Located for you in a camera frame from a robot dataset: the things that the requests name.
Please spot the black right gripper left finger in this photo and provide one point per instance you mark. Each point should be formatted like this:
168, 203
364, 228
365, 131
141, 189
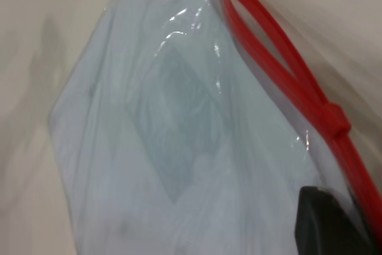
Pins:
322, 225

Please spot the clear zip bag red zipper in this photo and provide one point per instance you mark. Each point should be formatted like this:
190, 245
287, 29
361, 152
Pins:
149, 177

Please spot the red zipper slider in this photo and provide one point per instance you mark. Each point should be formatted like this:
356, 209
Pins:
335, 120

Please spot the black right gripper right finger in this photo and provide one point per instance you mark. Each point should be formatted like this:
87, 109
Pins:
366, 231

